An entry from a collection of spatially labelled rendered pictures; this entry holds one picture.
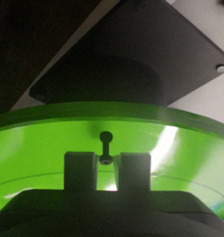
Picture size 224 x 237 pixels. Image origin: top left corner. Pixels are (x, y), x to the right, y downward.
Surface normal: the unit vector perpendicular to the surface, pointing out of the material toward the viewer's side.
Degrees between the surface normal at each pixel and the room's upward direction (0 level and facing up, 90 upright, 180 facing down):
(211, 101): 0
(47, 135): 24
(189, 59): 0
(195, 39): 0
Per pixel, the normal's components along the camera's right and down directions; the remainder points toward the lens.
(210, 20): 0.00, 0.83
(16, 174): -0.18, 0.58
